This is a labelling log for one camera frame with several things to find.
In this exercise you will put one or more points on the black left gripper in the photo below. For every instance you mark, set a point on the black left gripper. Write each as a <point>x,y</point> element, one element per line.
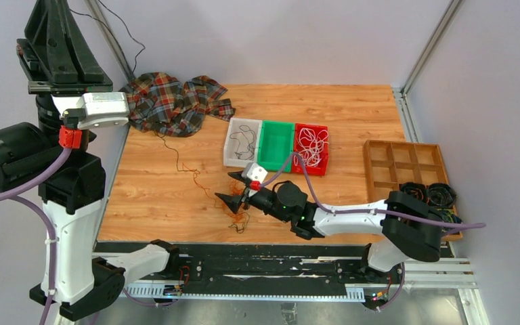
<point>49,57</point>

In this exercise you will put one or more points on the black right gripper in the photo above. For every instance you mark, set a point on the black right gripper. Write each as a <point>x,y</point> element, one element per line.
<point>232,201</point>

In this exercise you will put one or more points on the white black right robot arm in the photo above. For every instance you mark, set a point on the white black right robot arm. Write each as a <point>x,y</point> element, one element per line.
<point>411,228</point>

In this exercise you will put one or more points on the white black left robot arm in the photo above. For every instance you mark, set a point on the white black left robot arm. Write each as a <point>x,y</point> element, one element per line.
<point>71,183</point>

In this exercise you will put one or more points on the white plastic bin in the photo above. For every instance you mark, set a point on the white plastic bin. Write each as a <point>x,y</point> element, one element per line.
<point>241,143</point>

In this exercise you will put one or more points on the green plastic bin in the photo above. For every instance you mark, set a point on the green plastic bin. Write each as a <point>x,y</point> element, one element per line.
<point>276,143</point>

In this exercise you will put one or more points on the red plastic bin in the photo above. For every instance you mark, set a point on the red plastic bin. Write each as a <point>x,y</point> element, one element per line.
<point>311,143</point>

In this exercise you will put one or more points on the plaid flannel shirt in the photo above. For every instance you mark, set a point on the plaid flannel shirt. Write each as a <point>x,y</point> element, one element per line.
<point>162,104</point>

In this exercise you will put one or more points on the wooden compartment tray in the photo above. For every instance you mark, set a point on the wooden compartment tray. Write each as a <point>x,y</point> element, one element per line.
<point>416,169</point>

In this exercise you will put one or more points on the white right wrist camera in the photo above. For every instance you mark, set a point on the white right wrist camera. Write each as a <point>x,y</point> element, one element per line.
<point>253,176</point>

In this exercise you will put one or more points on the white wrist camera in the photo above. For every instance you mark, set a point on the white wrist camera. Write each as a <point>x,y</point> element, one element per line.
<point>93,110</point>
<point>253,176</point>

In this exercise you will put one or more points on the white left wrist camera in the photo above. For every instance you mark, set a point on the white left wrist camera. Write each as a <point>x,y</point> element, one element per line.
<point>93,110</point>

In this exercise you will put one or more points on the black mounting rail base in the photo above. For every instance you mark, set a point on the black mounting rail base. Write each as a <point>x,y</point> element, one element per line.
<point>271,272</point>

